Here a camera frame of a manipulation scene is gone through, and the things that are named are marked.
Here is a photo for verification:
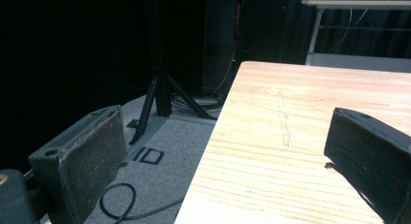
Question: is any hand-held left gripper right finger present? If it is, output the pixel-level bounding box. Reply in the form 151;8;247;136
324;107;411;224

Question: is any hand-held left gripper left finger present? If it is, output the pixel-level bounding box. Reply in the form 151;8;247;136
28;105;129;224

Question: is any black metal stand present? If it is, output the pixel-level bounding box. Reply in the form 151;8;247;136
129;0;218;145

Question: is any black floor cable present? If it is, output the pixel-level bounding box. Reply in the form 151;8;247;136
99;182;185;224

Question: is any white metal table frame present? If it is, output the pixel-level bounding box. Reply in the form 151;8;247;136
301;0;411;74

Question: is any bundle of black cables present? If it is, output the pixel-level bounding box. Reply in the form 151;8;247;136
170;91;225;115

